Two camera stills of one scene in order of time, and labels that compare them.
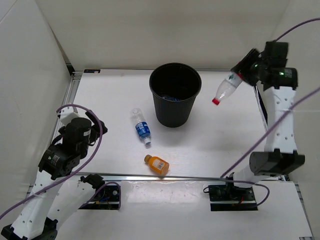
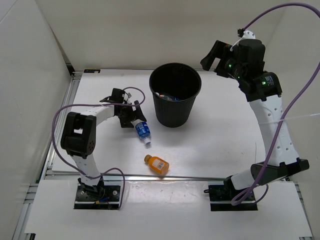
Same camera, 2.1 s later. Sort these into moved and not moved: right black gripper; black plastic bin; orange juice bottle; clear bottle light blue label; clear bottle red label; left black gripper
Moved: clear bottle red label; left black gripper; right black gripper
Not moved: black plastic bin; clear bottle light blue label; orange juice bottle
